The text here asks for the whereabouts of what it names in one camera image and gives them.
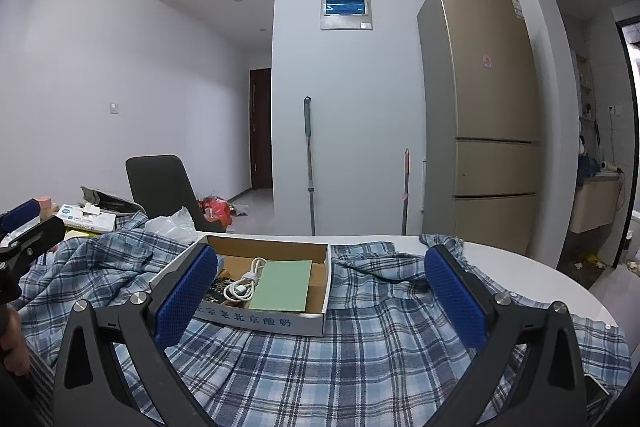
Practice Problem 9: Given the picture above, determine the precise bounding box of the black printed packet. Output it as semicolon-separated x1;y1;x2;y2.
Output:
206;278;236;306

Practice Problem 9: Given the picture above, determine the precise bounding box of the red bag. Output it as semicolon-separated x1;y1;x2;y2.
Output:
197;196;236;225

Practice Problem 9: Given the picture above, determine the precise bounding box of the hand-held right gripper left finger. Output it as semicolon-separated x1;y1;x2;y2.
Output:
52;242;220;427

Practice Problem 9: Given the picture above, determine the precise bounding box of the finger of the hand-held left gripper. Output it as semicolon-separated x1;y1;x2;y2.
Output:
0;199;42;234
0;216;67;269

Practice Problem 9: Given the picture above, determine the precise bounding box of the gold refrigerator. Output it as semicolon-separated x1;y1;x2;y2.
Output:
416;0;544;258

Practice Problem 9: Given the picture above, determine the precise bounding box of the white tissue box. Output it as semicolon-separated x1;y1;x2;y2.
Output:
55;203;117;231

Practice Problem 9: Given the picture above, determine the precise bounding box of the bathroom vanity cabinet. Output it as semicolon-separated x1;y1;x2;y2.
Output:
570;172;626;235

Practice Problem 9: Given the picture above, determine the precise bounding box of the green sheet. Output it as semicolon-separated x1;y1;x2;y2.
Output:
247;259;313;313

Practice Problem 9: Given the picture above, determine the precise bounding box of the blue plaid shirt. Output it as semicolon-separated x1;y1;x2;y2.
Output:
15;212;631;427

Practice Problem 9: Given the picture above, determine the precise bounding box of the dark wooden door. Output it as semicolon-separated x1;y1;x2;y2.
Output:
249;68;273;190

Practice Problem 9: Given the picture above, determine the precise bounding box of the black chair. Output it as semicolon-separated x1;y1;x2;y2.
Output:
125;154;228;234

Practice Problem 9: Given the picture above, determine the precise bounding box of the grey mop handle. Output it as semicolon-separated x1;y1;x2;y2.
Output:
302;96;318;237

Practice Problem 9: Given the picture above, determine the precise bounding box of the cardboard box tray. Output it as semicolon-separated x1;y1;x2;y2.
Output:
149;233;331;338

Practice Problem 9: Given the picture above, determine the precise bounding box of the person's left hand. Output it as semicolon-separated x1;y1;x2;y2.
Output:
0;307;32;377

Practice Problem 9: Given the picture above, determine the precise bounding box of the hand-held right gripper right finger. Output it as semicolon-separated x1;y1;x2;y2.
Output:
423;244;587;427

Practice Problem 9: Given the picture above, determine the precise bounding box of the clear plastic bag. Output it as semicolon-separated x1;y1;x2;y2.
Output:
145;207;198;245

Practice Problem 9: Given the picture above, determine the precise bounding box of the white cable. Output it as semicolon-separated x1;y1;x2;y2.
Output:
222;257;268;309

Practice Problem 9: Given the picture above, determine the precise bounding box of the grey flat item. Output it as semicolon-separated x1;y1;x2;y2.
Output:
80;187;146;214

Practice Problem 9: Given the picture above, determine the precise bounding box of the electrical panel box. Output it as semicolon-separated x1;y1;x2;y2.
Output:
320;0;375;32

